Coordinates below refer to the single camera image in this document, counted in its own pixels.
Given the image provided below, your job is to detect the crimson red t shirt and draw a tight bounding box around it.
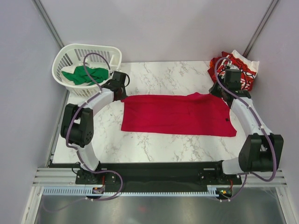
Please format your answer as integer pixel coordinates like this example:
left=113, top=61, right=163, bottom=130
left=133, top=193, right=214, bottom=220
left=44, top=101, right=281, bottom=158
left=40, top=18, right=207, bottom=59
left=121, top=92, right=237, bottom=137

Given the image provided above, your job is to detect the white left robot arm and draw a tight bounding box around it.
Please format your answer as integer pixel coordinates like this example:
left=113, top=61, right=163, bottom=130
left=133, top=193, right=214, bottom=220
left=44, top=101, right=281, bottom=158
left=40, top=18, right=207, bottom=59
left=60, top=71, right=130, bottom=183

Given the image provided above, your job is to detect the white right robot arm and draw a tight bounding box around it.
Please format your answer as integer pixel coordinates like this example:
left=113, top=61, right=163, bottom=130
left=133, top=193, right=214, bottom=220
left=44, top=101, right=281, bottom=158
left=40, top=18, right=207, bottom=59
left=209, top=66, right=284, bottom=184

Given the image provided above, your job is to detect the red coca-cola print shirt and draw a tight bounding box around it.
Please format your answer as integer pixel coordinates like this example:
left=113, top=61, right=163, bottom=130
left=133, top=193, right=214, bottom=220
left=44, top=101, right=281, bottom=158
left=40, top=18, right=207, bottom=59
left=221, top=50, right=260, bottom=91

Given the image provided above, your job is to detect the white plastic laundry basket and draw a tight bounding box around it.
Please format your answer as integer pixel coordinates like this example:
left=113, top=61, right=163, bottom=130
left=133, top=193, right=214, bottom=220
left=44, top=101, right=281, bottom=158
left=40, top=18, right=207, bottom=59
left=52, top=44, right=122, bottom=98

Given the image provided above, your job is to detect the green t shirt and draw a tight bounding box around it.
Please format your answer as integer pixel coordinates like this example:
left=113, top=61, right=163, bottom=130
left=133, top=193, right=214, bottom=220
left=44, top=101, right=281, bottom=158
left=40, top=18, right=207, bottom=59
left=73, top=66, right=109, bottom=85

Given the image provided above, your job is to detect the white cloth in basket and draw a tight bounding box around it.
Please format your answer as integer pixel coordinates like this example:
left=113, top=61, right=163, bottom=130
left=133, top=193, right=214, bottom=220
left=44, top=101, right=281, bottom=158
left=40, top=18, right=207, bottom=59
left=59, top=65, right=76, bottom=85

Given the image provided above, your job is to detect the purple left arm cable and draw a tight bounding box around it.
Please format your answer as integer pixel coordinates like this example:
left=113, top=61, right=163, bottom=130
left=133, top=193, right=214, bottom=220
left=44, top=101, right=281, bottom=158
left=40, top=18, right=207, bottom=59
left=65, top=53, right=124, bottom=201

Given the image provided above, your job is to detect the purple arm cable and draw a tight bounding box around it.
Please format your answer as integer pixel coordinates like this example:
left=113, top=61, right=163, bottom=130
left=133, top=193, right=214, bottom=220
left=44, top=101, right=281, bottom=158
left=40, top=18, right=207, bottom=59
left=214, top=57, right=280, bottom=203
left=65, top=53, right=124, bottom=201

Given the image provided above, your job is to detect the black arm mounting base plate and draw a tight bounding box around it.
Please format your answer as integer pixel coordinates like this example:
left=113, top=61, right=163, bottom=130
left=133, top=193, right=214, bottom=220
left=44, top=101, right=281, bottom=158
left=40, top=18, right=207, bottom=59
left=75, top=161, right=242, bottom=192

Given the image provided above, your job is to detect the aluminium frame rail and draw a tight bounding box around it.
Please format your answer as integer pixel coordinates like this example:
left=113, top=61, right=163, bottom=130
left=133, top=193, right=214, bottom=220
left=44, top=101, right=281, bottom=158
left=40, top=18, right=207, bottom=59
left=32, top=167, right=78, bottom=186

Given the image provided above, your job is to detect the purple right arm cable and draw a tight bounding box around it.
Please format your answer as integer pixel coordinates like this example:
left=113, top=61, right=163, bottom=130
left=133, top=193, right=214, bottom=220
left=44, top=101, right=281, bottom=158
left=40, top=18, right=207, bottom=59
left=214, top=57, right=280, bottom=203

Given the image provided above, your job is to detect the white slotted cable duct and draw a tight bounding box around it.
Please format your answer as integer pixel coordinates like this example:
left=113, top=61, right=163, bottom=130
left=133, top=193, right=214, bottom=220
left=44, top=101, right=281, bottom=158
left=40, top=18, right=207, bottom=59
left=43, top=186, right=232, bottom=197

